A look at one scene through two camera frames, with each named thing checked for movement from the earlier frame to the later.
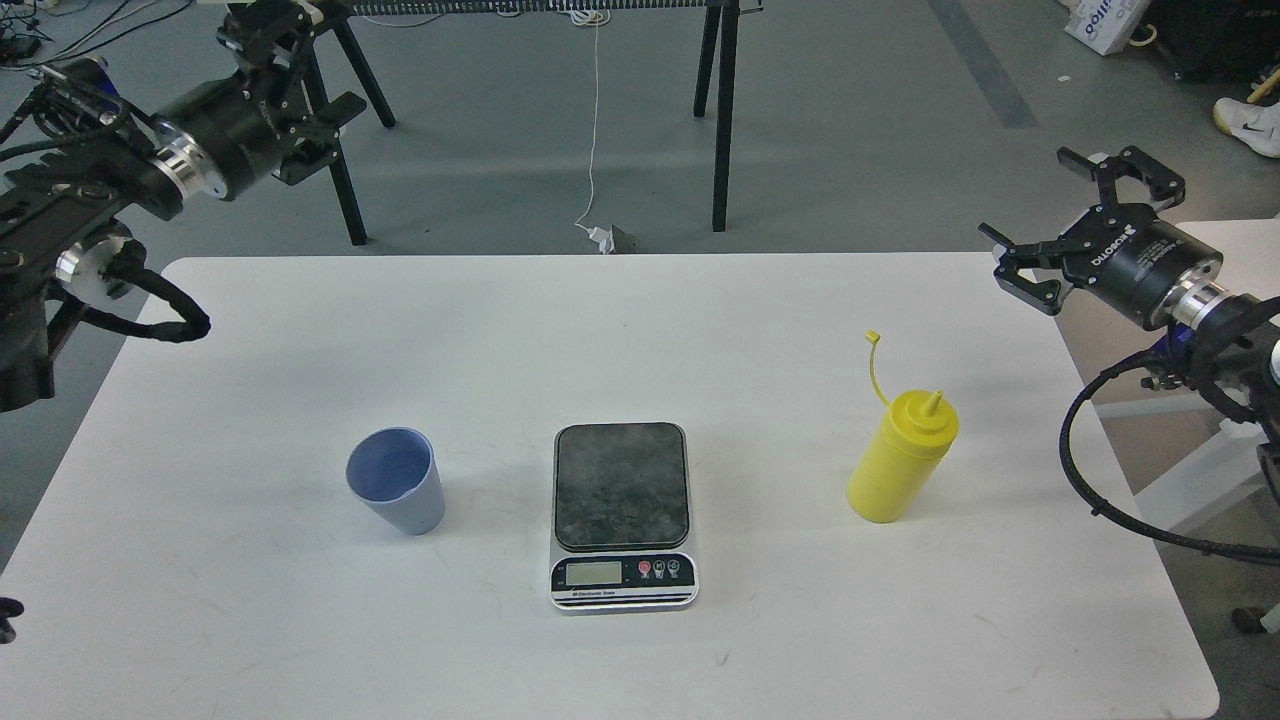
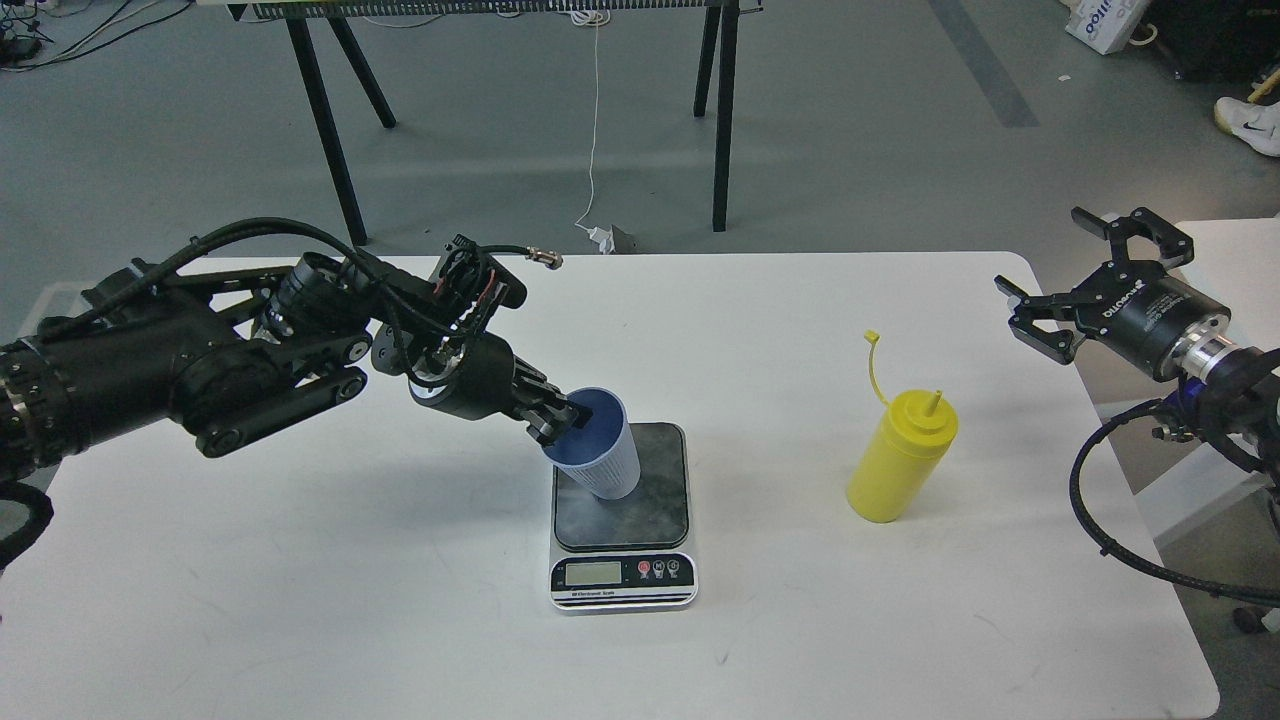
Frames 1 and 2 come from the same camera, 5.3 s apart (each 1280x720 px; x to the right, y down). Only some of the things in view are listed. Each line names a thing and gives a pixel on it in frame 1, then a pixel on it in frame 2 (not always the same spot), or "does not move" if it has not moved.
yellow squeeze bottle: [905, 452] does not move
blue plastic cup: [393, 470] -> [601, 454]
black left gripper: [227, 135] -> [478, 378]
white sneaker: [1259, 126] does not move
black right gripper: [1136, 262] -> [1135, 310]
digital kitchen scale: [622, 517] does not move
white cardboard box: [1103, 26] does not move
